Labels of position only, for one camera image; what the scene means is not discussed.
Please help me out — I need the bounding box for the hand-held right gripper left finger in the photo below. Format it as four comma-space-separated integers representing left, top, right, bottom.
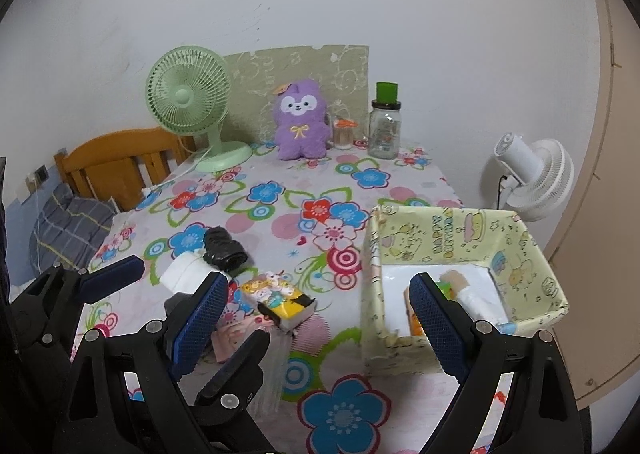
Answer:
52, 271, 231, 454

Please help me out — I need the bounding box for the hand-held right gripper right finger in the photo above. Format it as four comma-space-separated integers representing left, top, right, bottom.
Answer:
409, 273, 591, 454

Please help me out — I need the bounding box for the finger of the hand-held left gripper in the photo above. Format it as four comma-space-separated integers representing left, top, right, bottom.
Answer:
10, 255, 146, 350
192, 329, 273, 454

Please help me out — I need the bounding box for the pink wet wipes pack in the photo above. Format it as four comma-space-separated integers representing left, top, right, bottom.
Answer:
210, 316, 273, 365

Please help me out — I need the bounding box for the white soft roll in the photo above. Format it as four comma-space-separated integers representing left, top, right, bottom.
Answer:
160, 251, 213, 295

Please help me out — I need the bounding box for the black plastic bag roll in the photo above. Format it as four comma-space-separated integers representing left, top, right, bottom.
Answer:
202, 226, 248, 272

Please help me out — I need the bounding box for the cartoon print tissue pack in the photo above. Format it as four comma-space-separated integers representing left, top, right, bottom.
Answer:
239, 271, 318, 332

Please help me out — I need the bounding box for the yellow printed box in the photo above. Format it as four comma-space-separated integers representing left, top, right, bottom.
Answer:
361, 199, 570, 377

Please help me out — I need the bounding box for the orange packet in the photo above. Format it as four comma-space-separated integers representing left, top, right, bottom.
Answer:
404, 286, 426, 337

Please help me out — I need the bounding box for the clear plastic wrapper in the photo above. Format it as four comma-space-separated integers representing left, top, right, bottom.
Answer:
250, 329, 296, 417

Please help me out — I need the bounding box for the grey plaid pillow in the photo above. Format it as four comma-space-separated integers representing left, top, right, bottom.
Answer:
30, 181, 117, 271

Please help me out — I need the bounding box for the beige wooden door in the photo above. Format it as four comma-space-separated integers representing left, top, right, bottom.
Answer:
542, 0, 640, 410

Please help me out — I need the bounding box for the floral tablecloth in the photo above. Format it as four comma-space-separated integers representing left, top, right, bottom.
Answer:
70, 136, 506, 454

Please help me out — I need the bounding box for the white desk fan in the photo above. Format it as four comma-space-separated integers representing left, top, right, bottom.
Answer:
480, 131, 575, 222

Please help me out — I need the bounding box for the green desk fan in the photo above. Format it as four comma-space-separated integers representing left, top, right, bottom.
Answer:
145, 46, 253, 172

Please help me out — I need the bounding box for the glass mug with green lid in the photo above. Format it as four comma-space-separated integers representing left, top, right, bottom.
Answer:
367, 81, 403, 159

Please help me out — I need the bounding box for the purple plush toy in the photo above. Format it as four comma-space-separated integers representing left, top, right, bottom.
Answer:
272, 79, 331, 161

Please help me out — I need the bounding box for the small jar with orange lid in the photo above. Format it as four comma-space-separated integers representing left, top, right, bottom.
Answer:
332, 116, 357, 151

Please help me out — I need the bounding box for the green patterned board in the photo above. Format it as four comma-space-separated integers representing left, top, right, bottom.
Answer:
222, 43, 370, 145

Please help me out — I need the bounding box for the white fan cable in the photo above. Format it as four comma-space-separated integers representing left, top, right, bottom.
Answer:
142, 146, 213, 197

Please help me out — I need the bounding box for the black fan cable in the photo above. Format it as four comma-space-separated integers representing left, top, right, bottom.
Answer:
496, 174, 512, 211

